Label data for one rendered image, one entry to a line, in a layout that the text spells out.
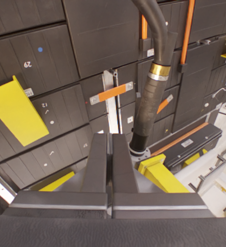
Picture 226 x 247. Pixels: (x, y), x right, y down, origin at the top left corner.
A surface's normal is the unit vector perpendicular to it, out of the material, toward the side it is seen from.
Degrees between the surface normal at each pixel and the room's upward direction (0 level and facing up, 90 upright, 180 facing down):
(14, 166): 0
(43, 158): 0
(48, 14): 0
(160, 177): 90
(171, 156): 90
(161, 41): 30
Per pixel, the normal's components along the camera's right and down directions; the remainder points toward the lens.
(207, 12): 0.50, 0.54
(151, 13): 0.15, 0.84
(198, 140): -0.09, -0.75
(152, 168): 0.14, -0.83
